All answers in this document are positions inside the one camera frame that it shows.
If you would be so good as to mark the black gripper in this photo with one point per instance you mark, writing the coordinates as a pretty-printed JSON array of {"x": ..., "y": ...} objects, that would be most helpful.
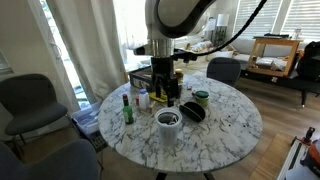
[{"x": 162, "y": 66}]

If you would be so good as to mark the black oval purse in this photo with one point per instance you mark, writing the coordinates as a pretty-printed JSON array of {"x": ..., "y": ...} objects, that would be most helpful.
[{"x": 193, "y": 111}]

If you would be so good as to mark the silver white cup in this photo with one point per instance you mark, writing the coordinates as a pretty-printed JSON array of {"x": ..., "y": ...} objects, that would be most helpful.
[{"x": 168, "y": 131}]

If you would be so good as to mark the yellow flat sponge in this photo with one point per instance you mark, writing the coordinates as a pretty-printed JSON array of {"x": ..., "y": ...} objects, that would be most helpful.
[{"x": 158, "y": 98}]

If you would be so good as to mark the small wooden block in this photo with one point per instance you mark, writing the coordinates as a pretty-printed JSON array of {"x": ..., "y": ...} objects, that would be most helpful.
[{"x": 152, "y": 106}]

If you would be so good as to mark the amber vitamin bottle yellow label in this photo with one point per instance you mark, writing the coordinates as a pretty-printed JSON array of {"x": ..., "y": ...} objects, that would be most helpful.
[{"x": 180, "y": 75}]

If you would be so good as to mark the white bottle blue cap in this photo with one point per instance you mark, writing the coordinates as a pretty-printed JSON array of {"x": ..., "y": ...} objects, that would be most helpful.
[{"x": 144, "y": 100}]

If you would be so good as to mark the small red white trinket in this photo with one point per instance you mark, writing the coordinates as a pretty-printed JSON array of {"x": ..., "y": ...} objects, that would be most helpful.
[{"x": 189, "y": 88}]

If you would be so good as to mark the navy blue box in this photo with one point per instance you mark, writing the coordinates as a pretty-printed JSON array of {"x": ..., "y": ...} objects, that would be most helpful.
[{"x": 140, "y": 78}]

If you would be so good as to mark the small red jar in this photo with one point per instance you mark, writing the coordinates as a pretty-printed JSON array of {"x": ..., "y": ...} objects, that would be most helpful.
[{"x": 137, "y": 100}]

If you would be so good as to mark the green lidded jar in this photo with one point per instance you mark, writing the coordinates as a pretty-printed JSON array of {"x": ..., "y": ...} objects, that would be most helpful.
[{"x": 202, "y": 98}]

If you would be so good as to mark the green glass bottle red cap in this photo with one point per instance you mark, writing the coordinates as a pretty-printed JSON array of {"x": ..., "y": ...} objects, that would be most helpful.
[{"x": 128, "y": 113}]

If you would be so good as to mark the patterned colourful cushion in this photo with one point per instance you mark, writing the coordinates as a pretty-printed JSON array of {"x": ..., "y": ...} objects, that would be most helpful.
[{"x": 201, "y": 46}]

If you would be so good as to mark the blue upholstered chair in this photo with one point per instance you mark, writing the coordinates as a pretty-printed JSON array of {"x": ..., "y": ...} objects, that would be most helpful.
[{"x": 223, "y": 68}]

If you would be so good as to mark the beige sofa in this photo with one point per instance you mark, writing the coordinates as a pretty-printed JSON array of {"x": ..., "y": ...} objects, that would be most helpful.
[{"x": 220, "y": 54}]

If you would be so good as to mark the white shade table lamp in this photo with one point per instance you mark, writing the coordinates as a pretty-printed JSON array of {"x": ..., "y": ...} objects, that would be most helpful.
[
  {"x": 210, "y": 25},
  {"x": 223, "y": 20}
]

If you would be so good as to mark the black mesh crate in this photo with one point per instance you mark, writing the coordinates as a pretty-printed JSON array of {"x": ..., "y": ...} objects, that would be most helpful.
[{"x": 98, "y": 141}]

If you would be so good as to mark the clear plastic storage bin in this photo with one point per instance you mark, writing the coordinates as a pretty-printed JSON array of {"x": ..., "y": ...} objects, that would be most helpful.
[{"x": 85, "y": 118}]

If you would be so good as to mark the black table base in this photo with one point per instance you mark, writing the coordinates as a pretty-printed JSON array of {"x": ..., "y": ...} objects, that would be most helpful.
[{"x": 161, "y": 176}]

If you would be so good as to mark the beige curtain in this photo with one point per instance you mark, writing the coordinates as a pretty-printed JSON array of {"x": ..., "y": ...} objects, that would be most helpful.
[{"x": 90, "y": 43}]

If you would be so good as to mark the wooden shelf cart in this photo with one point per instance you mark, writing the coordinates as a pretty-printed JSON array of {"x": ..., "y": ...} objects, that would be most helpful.
[{"x": 266, "y": 41}]

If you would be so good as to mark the white window blinds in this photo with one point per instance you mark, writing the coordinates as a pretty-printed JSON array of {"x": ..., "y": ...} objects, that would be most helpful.
[
  {"x": 256, "y": 16},
  {"x": 305, "y": 20}
]

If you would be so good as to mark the black low bench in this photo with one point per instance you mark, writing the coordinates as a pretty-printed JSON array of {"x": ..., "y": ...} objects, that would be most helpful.
[{"x": 283, "y": 83}]

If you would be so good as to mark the grey upholstered chair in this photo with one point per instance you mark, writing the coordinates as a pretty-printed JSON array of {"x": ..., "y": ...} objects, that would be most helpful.
[
  {"x": 50, "y": 163},
  {"x": 30, "y": 100}
]

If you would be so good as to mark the black backpack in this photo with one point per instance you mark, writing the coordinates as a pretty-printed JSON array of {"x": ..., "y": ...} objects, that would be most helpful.
[{"x": 308, "y": 61}]

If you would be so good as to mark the red black clamp tool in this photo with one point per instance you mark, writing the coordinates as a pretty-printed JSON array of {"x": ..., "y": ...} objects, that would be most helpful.
[{"x": 308, "y": 135}]

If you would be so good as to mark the pale blue sheet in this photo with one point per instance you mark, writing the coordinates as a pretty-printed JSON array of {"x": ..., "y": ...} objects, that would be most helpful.
[{"x": 301, "y": 174}]

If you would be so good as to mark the orange power tool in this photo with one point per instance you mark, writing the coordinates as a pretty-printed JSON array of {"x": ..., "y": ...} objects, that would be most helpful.
[{"x": 311, "y": 156}]

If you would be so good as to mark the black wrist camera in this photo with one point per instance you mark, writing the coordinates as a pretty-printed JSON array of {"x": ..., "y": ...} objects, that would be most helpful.
[{"x": 186, "y": 55}]

